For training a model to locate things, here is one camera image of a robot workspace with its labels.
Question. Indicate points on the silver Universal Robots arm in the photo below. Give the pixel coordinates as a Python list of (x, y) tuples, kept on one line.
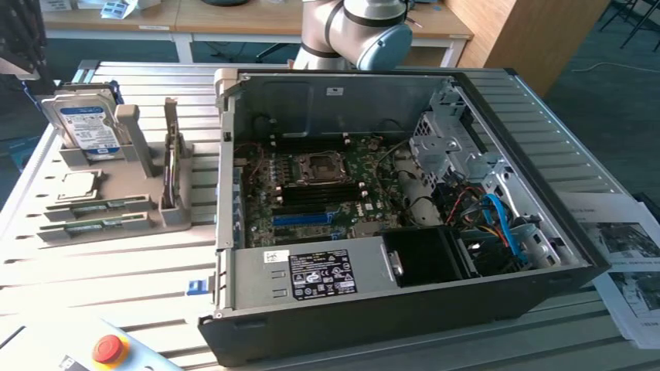
[(356, 35)]

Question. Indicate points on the black RAM slots bank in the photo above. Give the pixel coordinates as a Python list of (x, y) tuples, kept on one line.
[(309, 142), (319, 194)]

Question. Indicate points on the green RAM stick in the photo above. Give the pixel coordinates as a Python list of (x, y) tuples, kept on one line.
[(92, 208), (87, 228)]

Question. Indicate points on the green Dell motherboard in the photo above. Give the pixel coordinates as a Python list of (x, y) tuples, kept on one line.
[(315, 193)]

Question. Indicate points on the blue expansion slot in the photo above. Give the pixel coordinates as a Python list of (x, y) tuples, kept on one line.
[(301, 220)]

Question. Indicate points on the black open PC case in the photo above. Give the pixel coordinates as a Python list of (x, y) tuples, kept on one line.
[(392, 216)]

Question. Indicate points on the grey power supply unit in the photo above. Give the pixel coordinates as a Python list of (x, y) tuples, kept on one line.
[(309, 276)]

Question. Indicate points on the silver metal disk bay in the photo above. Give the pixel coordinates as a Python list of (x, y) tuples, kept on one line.
[(464, 162)]

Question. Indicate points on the graphics card standing upright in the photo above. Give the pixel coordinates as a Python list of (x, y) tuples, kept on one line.
[(173, 158)]

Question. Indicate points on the blue plastic clip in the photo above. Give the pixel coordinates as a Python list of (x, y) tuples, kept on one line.
[(197, 287)]

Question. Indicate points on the grey plastic parts rack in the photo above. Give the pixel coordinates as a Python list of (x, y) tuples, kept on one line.
[(133, 181)]

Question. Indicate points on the silver CPU chip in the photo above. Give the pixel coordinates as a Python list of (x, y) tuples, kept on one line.
[(79, 186)]

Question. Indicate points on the hard disk with blue label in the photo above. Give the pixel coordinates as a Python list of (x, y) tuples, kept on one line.
[(84, 125)]

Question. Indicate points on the wooden cabinet panel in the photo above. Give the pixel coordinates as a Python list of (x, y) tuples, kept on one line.
[(531, 38)]

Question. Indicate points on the printed paper sheets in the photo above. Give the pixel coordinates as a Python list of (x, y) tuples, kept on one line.
[(619, 255)]

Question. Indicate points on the teach pendant with red button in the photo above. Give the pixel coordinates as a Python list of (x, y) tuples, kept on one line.
[(67, 344)]

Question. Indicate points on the dark equipment rack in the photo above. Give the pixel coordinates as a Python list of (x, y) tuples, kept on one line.
[(20, 38)]

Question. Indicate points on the CPU socket with metal frame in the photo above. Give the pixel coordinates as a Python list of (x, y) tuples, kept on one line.
[(319, 165)]

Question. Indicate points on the wooden desk with white frame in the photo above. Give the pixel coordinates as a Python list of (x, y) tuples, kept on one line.
[(247, 19)]

